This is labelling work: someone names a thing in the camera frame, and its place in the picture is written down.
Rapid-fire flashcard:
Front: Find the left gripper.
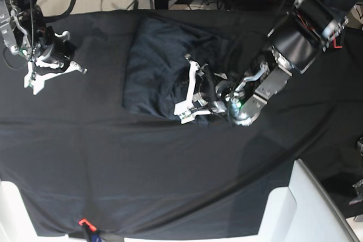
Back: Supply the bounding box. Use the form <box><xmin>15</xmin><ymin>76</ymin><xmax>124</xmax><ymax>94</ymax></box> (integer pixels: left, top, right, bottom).
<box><xmin>174</xmin><ymin>54</ymin><xmax>244</xmax><ymax>124</ymax></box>

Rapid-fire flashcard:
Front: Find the white bin right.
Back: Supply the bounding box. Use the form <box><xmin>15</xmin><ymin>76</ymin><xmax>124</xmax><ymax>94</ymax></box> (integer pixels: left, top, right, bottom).
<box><xmin>257</xmin><ymin>159</ymin><xmax>359</xmax><ymax>241</ymax></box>

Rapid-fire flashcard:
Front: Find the white bin left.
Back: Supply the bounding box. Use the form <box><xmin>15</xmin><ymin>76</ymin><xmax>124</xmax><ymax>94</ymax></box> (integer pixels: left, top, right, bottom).
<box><xmin>1</xmin><ymin>181</ymin><xmax>70</xmax><ymax>241</ymax></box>

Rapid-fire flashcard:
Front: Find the black red clamp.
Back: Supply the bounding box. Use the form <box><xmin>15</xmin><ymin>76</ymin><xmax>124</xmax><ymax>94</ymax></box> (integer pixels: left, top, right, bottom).
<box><xmin>78</xmin><ymin>218</ymin><xmax>103</xmax><ymax>242</ymax></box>
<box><xmin>332</xmin><ymin>29</ymin><xmax>345</xmax><ymax>49</ymax></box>

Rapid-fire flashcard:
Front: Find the white bin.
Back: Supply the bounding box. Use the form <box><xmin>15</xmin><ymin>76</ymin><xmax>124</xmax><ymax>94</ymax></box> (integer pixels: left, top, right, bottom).
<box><xmin>1</xmin><ymin>181</ymin><xmax>70</xmax><ymax>241</ymax></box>
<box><xmin>257</xmin><ymin>159</ymin><xmax>359</xmax><ymax>241</ymax></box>

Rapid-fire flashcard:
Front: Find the black red clamp front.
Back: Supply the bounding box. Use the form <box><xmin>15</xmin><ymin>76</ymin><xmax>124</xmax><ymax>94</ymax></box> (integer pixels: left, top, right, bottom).
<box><xmin>78</xmin><ymin>218</ymin><xmax>103</xmax><ymax>242</ymax></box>

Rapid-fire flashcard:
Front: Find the dark grey T-shirt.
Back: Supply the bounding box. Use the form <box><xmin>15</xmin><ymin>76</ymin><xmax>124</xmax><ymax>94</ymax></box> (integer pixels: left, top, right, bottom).
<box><xmin>122</xmin><ymin>17</ymin><xmax>242</xmax><ymax>121</ymax></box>

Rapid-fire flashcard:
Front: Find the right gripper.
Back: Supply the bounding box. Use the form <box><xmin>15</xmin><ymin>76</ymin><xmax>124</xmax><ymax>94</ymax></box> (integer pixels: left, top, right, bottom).
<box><xmin>24</xmin><ymin>26</ymin><xmax>87</xmax><ymax>95</ymax></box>

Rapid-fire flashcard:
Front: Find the black table cloth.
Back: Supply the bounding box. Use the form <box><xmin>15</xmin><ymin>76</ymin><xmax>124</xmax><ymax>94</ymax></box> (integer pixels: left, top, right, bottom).
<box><xmin>1</xmin><ymin>10</ymin><xmax>362</xmax><ymax>240</ymax></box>

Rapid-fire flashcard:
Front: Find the black red clamp right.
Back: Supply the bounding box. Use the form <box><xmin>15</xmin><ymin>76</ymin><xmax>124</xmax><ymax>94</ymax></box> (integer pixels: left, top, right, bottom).
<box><xmin>332</xmin><ymin>29</ymin><xmax>345</xmax><ymax>49</ymax></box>

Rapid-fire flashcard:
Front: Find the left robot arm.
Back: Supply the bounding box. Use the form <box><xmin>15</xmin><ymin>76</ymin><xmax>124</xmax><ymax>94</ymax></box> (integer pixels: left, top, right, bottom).
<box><xmin>174</xmin><ymin>0</ymin><xmax>358</xmax><ymax>126</ymax></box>

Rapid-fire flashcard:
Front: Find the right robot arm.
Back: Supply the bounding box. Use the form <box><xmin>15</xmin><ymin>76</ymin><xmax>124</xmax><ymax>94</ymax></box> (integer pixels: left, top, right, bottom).
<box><xmin>1</xmin><ymin>0</ymin><xmax>87</xmax><ymax>95</ymax></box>

